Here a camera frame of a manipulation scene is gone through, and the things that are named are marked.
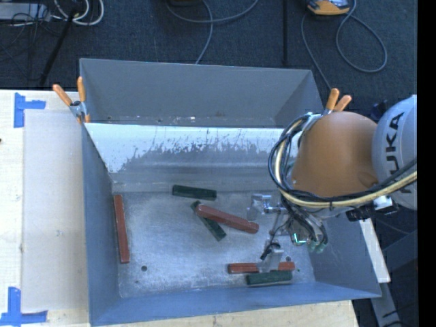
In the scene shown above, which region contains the black cylinder on white bracket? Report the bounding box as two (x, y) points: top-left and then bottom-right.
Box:
(345, 194), (399, 221)

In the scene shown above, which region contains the red-brown flat block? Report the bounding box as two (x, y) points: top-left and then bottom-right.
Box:
(112, 194), (131, 264)
(227, 261), (296, 275)
(194, 204), (260, 235)

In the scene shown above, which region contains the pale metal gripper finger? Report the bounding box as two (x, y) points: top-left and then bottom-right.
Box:
(246, 193), (274, 222)
(260, 239), (285, 274)

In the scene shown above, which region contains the dark green flat block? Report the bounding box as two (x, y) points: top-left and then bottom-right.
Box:
(171, 184), (218, 202)
(245, 270), (294, 287)
(189, 200), (228, 243)

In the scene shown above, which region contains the pale flat board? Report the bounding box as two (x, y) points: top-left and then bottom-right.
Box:
(19, 108), (90, 315)

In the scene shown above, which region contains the grey metal bin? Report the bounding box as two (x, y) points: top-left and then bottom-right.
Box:
(78, 57), (383, 327)

